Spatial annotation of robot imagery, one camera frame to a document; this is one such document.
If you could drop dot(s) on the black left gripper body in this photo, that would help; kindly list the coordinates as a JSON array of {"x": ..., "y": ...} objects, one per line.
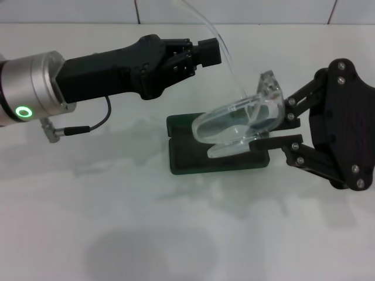
[{"x": 111, "y": 73}]

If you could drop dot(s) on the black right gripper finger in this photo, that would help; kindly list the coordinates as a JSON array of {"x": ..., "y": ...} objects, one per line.
[
  {"x": 310, "y": 162},
  {"x": 301, "y": 99}
]

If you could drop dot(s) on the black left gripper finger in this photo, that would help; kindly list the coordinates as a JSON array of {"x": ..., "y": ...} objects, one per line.
[
  {"x": 209, "y": 55},
  {"x": 181, "y": 47}
]

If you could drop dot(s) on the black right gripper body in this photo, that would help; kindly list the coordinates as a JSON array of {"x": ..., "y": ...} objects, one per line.
[{"x": 345, "y": 126}]

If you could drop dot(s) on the clear white glasses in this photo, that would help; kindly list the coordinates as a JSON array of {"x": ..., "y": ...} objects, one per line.
[{"x": 228, "y": 128}]

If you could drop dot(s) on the green glasses case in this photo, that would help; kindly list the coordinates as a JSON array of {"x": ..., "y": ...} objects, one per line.
[{"x": 187, "y": 164}]

